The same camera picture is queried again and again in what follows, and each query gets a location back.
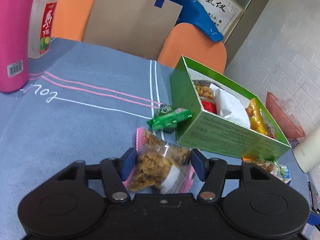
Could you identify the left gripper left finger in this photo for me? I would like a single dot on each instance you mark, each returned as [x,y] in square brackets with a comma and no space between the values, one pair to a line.
[116,171]

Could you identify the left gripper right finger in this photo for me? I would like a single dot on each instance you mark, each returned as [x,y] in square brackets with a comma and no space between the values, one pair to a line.
[210,171]

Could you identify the pink corn flake snack packet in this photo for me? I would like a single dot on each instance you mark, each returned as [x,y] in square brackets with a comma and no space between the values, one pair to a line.
[162,166]

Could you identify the orange green nut snack packet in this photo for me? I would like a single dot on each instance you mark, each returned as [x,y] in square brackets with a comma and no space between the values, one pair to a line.
[273,167]

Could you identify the green cardboard snack box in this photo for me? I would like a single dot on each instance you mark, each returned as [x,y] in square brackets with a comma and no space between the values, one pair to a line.
[213,133]

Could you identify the red packet in box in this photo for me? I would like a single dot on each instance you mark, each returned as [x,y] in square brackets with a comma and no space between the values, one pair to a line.
[209,106]

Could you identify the white packet in box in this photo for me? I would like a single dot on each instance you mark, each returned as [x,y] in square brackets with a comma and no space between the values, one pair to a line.
[229,106]

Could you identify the green candy packet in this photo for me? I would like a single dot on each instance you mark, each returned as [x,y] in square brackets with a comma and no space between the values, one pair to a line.
[167,118]

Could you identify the peanut snack packet in box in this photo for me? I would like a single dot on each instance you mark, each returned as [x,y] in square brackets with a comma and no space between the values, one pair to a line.
[203,89]

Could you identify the pink plastic bowl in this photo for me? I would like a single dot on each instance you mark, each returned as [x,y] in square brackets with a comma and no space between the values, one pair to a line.
[283,113]

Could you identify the white thermal jug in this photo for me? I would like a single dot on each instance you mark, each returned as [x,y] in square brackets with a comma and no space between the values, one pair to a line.
[307,153]

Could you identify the right orange chair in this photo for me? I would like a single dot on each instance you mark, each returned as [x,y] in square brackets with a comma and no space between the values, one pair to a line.
[187,40]

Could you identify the orange chair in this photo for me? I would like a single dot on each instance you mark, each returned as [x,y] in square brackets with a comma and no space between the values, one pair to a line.
[187,40]
[71,18]

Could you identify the brown paper bag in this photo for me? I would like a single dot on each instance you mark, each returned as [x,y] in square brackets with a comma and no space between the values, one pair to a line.
[137,27]

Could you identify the blue fabric bag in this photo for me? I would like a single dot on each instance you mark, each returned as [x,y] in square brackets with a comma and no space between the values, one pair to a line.
[194,13]

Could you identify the left orange chair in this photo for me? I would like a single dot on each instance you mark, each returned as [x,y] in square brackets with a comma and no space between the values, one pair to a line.
[71,18]

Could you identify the white poster with Chinese text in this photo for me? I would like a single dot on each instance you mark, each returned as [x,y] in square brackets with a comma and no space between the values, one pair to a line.
[224,13]

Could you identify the clear drink bottle red label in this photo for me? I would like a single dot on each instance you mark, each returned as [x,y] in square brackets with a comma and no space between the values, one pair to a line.
[40,27]

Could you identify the pink thermos bottle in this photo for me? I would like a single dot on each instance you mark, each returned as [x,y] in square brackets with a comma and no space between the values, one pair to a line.
[15,17]

